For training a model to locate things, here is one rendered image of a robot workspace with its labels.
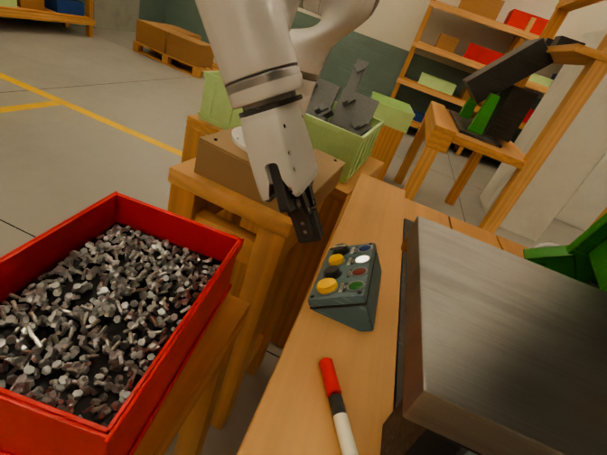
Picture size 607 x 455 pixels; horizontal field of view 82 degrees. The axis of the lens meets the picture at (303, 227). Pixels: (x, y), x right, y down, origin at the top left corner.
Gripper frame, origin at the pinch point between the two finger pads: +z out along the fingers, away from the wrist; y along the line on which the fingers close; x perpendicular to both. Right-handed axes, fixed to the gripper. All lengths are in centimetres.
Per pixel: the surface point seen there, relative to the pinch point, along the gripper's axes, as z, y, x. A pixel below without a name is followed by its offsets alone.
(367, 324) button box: 14.4, 2.2, 4.8
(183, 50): -114, -460, -287
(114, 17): -220, -558, -456
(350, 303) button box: 10.9, 2.2, 3.3
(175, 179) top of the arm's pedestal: -5.5, -27.9, -39.3
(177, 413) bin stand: 14.0, 16.9, -16.0
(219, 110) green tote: -17, -81, -52
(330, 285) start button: 8.7, 0.9, 0.9
